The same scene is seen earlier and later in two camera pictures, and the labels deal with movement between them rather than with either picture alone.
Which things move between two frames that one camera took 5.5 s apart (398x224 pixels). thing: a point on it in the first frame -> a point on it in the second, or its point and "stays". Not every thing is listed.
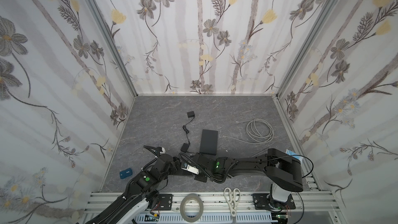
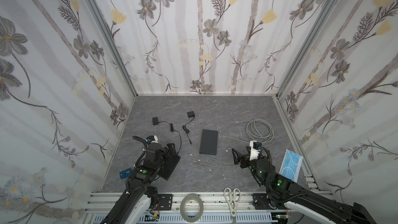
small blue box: (126, 173) stays
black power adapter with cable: (184, 148) -> (155, 122)
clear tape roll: (200, 212) stays
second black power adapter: (189, 114) stays
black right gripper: (200, 161) -> (244, 158)
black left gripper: (159, 155) -> (169, 154)
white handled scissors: (232, 197) stays
